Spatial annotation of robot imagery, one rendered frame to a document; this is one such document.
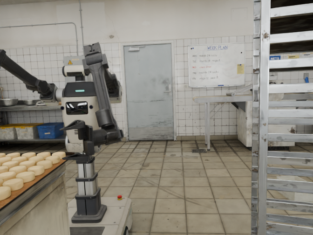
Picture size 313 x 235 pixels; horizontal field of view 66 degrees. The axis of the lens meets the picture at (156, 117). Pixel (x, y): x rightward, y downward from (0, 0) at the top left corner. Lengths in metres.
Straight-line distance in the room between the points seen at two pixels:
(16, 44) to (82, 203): 4.86
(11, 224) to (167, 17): 4.86
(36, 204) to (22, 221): 0.08
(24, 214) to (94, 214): 1.05
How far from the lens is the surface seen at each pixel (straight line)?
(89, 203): 1.84
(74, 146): 1.71
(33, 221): 0.90
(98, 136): 0.88
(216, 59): 5.19
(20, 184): 0.79
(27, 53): 6.09
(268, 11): 0.99
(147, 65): 5.20
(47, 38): 5.90
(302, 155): 1.49
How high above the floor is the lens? 1.17
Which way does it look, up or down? 7 degrees down
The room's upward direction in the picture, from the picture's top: 2 degrees counter-clockwise
